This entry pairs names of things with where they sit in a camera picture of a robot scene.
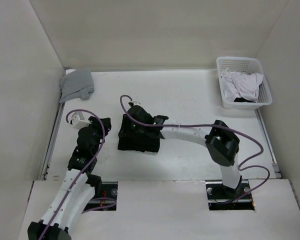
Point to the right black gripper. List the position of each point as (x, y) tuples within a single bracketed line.
[(128, 121)]

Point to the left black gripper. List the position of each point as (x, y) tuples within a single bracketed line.
[(96, 124)]

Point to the black tank top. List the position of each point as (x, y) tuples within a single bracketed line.
[(131, 140)]

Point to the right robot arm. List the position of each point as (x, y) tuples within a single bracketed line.
[(222, 145)]

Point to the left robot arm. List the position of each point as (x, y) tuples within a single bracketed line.
[(79, 185)]

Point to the folded grey tank top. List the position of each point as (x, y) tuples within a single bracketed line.
[(77, 84)]

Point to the white tank top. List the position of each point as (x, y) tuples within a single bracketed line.
[(241, 85)]

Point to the white plastic basket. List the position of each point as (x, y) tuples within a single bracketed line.
[(245, 65)]

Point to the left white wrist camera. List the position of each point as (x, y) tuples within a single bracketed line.
[(78, 120)]

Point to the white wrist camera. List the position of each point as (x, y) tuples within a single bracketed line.
[(134, 103), (78, 120)]

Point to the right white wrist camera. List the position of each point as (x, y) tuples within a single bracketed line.
[(134, 103)]

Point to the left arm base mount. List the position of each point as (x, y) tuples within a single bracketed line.
[(104, 199)]

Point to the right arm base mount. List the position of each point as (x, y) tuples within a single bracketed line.
[(222, 198)]

